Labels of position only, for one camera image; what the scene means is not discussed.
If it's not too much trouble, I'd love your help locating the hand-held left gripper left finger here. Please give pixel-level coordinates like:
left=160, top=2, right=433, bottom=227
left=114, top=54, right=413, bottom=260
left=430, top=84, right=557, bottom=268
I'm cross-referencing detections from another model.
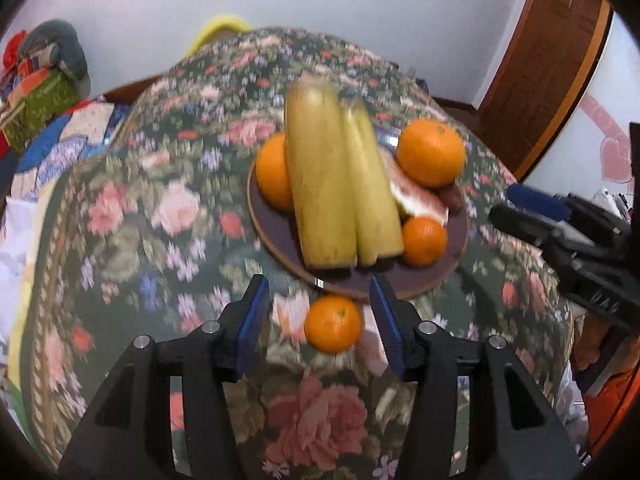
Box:
left=57, top=274, right=271, bottom=480

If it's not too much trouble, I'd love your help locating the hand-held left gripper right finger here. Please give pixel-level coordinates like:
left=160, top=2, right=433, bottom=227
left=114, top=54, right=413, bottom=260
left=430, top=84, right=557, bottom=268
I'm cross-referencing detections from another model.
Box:
left=369, top=274, right=583, bottom=480

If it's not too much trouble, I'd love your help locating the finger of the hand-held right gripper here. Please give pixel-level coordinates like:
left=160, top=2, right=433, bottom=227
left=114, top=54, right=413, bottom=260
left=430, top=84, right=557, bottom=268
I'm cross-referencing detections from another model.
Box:
left=506, top=183, right=627, bottom=234
left=488, top=203, right=597, bottom=262

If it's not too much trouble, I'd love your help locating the small orange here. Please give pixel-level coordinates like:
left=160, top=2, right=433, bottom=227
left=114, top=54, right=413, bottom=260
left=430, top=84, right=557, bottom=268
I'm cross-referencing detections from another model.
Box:
left=304, top=296, right=363, bottom=354
left=402, top=215, right=448, bottom=267

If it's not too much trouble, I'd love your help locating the red date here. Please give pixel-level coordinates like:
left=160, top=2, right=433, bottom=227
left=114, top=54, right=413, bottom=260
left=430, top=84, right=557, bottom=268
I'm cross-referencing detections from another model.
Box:
left=440, top=184, right=463, bottom=213

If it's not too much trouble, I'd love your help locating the purple plate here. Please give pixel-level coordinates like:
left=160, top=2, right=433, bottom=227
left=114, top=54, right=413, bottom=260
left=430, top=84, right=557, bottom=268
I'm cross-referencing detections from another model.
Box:
left=247, top=125, right=470, bottom=301

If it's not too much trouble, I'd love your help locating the pomelo wedge with rind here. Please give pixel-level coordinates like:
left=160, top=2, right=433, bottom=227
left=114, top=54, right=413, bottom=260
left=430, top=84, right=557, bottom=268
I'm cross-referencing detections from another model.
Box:
left=378, top=147, right=449, bottom=226

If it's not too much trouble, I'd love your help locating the large orange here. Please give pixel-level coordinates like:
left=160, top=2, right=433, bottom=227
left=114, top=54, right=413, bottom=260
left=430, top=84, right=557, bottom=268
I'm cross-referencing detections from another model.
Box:
left=396, top=119, right=467, bottom=189
left=255, top=132, right=296, bottom=212

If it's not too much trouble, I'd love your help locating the white wardrobe door with hearts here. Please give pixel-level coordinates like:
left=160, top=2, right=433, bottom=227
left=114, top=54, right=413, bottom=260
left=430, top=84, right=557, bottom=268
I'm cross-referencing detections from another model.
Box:
left=520, top=10, right=640, bottom=211

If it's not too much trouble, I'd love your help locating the orange garment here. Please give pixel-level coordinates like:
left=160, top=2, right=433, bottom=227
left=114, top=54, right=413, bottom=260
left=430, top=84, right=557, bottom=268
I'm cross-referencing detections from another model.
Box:
left=575, top=310, right=640, bottom=456

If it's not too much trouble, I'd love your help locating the floral tablecloth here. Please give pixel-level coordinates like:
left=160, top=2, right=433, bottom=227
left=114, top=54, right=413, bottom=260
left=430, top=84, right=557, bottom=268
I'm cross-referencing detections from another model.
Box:
left=20, top=27, right=573, bottom=480

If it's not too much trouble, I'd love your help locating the brown wooden door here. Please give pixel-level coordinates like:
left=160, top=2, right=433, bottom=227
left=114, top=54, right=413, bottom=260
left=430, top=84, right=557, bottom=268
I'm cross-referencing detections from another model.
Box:
left=477, top=0, right=613, bottom=181

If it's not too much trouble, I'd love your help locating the patchwork quilt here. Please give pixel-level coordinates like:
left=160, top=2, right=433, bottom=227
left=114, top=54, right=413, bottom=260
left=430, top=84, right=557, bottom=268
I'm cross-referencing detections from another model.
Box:
left=0, top=100, right=131, bottom=201

